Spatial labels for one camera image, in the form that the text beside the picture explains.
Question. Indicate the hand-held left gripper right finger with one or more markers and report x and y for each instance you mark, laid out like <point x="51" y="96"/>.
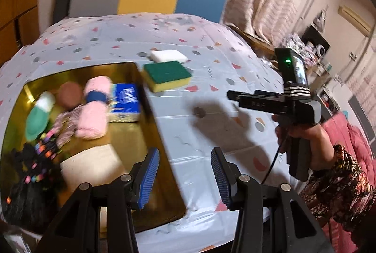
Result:
<point x="219" y="179"/>

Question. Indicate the patterned plastic tablecloth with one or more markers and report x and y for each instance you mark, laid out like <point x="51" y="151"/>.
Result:
<point x="205" y="129"/>

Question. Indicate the gold tray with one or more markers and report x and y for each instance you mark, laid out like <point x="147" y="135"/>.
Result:
<point x="132" y="138"/>

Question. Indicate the white sponge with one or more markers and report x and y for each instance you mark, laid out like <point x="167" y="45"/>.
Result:
<point x="169" y="55"/>

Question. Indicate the green and white soft item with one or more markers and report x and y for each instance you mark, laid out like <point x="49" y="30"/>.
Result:
<point x="36" y="124"/>

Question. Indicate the pink blanket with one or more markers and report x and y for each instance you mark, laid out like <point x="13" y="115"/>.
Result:
<point x="358" y="138"/>

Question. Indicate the person's right hand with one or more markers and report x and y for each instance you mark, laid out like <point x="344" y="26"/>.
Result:
<point x="311" y="141"/>

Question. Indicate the blue and white tissue pack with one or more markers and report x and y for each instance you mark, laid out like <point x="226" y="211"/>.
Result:
<point x="126" y="97"/>

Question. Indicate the pink fluffy yarn ball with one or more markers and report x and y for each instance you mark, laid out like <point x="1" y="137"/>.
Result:
<point x="91" y="121"/>

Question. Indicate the low wooden table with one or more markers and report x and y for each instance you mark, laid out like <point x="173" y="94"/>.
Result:
<point x="252" y="41"/>

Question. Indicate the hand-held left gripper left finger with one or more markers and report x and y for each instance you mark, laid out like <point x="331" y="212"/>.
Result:
<point x="148" y="179"/>

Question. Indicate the cream square cloth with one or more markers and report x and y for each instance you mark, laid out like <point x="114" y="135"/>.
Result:
<point x="94" y="165"/>

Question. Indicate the pile of clothes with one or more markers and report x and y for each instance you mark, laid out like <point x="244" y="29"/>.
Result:
<point x="293" y="46"/>

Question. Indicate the wooden cabinet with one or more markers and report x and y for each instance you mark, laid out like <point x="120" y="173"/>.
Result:
<point x="17" y="6"/>

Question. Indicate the pink patterned scrunchie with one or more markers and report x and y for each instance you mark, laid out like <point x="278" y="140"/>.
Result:
<point x="66" y="124"/>

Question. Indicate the black wig with coloured beads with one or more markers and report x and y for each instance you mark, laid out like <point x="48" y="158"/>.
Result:
<point x="26" y="200"/>

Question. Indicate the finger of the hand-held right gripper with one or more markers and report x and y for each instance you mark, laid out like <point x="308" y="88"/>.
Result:
<point x="258" y="103"/>

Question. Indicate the green and yellow sponge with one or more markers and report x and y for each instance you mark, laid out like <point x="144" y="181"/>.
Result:
<point x="166" y="75"/>

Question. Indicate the brown round puff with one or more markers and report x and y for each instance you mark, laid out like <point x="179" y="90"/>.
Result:
<point x="70" y="94"/>

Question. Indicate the cream air conditioner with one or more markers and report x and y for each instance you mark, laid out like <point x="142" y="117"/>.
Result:
<point x="354" y="19"/>

